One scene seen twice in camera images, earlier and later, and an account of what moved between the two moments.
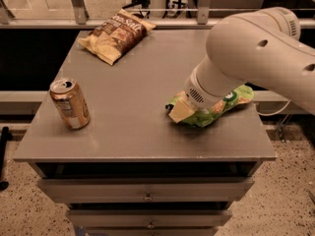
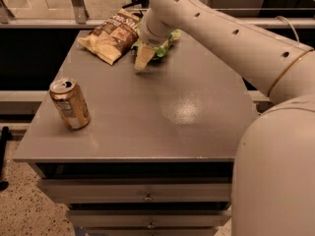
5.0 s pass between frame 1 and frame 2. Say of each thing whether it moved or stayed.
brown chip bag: stayed
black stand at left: stayed
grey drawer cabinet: stayed
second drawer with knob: stayed
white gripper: moved
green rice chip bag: moved
